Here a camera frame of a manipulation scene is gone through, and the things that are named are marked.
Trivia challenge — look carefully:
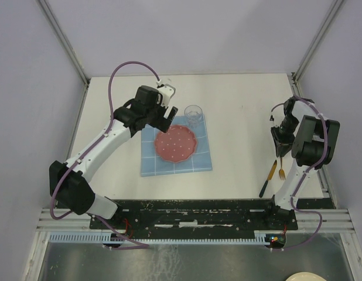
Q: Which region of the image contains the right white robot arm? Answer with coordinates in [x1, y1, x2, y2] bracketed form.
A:
[262, 96, 340, 229]

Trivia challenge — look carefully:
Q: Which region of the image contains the cream plate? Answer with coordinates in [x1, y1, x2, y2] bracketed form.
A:
[286, 272, 326, 281]

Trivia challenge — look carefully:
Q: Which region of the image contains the green handled gold fork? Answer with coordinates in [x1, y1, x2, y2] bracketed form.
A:
[279, 157, 286, 180]

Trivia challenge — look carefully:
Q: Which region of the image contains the blue checked cloth placemat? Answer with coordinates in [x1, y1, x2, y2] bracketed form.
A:
[141, 117, 213, 177]

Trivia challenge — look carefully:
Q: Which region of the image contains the green handled gold knife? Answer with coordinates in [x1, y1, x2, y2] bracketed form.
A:
[259, 160, 277, 198]

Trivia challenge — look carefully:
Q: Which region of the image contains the left aluminium frame post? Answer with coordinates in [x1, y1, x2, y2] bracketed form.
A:
[37, 0, 90, 86]

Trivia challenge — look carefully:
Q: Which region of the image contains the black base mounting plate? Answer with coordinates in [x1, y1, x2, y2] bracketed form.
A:
[90, 199, 298, 240]

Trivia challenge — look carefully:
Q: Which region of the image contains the right aluminium frame post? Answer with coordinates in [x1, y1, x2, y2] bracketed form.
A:
[293, 0, 345, 81]

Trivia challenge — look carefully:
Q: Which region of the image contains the clear plastic cup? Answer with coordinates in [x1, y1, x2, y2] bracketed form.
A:
[184, 105, 203, 128]

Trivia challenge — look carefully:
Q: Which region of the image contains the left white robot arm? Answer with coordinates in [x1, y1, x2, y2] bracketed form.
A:
[49, 84, 178, 228]

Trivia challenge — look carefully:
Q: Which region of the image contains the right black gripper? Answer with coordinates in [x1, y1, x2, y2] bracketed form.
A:
[270, 114, 299, 156]

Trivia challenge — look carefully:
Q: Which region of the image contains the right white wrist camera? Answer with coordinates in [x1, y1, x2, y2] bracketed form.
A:
[269, 115, 275, 126]

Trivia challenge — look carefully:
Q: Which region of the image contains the aluminium frame post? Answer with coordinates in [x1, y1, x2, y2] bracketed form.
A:
[37, 0, 90, 86]
[293, 0, 345, 81]

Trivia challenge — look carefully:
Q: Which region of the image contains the light blue cable duct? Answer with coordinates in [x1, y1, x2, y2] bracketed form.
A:
[49, 231, 269, 245]

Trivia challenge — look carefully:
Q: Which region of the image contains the pink dotted plate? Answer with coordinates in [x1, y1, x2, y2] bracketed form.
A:
[154, 125, 198, 163]

